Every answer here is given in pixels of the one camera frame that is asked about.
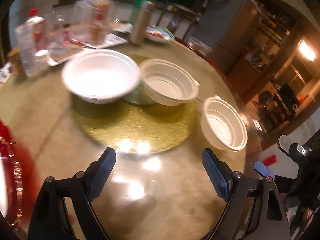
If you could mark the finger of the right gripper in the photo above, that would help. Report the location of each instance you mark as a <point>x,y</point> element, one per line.
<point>263,170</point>

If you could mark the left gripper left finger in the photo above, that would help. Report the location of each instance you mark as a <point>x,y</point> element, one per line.
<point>98,173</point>

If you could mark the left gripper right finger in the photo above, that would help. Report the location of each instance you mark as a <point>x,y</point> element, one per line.
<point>219,174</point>

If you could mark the red glass scalloped plate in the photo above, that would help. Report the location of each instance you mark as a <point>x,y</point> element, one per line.
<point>12,178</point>

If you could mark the large white foam bowl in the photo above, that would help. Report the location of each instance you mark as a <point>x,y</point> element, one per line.
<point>101,76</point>

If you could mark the cream plastic ribbed bowl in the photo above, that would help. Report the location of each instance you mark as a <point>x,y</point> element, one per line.
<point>167,83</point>

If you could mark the gold glitter round placemat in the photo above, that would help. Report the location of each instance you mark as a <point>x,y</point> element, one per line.
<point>135,129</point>

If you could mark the green round turntable base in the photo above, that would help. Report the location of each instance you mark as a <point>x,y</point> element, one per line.
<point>138,97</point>

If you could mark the white printed paper sheet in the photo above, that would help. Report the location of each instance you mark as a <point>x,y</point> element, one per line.
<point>77,41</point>

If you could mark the peanut butter jar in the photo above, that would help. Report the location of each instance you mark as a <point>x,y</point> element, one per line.
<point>14,59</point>

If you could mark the clear plastic container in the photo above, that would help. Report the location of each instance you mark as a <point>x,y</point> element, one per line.
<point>199,47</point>

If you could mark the amber liquid glass bottle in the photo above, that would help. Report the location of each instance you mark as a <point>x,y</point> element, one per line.
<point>98,26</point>

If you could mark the clear glass pitcher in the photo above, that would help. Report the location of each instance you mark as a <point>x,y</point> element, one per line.
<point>54,34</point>

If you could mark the blue patterned snack dish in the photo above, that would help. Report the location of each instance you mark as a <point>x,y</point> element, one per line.
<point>158,35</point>

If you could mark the red capped white bottle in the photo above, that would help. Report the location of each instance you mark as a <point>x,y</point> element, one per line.
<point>37,24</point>

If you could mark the clear plastic bag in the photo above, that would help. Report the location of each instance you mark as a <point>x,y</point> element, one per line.
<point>82,14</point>

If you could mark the steel thermos flask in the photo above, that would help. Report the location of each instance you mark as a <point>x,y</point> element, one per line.
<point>144,14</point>

